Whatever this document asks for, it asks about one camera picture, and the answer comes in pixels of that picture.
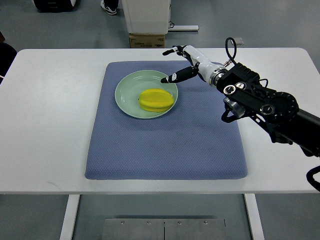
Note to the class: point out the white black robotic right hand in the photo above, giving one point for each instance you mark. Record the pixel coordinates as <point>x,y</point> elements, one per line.
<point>201,65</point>

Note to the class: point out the yellow starfruit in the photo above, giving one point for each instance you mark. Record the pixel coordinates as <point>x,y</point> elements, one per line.
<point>155,100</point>

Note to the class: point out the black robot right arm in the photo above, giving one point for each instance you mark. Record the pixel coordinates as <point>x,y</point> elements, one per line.
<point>276,112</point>

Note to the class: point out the grey floor plate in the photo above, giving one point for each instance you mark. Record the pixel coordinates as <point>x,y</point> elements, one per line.
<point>238,41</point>

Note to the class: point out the light green plate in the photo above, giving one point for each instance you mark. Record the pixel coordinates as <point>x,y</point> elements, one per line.
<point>128,90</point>

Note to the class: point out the white metal floor bar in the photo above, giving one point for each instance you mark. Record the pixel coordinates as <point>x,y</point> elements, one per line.
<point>183,28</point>

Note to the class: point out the brown cardboard box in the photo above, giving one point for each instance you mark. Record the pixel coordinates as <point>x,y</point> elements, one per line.
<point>147,41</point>

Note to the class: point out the blue textured mat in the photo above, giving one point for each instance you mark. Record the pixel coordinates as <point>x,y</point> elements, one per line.
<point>190,142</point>

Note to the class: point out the black white sneaker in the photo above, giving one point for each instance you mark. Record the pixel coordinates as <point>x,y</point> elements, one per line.
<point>110,6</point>

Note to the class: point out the white right table leg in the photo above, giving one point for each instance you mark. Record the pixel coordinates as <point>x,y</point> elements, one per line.
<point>253,215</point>

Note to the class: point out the white table leg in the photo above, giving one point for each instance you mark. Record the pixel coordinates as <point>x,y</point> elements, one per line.
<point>253,215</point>
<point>70,216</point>

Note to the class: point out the black white wheeled base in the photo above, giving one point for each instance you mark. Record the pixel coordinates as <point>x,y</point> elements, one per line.
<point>52,6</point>

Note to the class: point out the white left table leg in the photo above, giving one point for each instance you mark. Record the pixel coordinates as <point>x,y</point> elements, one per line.
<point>70,216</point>

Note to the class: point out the dark chair at left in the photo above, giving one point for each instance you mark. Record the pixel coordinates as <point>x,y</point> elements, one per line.
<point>7,56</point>

